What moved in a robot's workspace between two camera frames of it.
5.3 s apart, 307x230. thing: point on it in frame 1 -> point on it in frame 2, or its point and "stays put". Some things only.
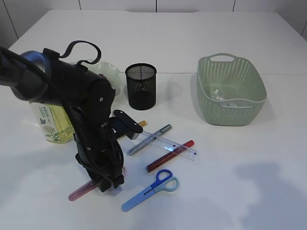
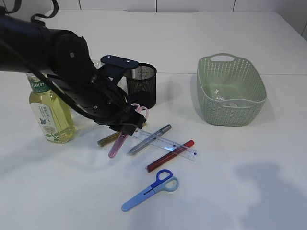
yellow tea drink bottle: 53,121 stays put
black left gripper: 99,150 -> 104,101
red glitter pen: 171,155 stays put
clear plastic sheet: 216,96 stays put
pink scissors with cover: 91,186 -> 118,145
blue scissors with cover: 165,181 stays put
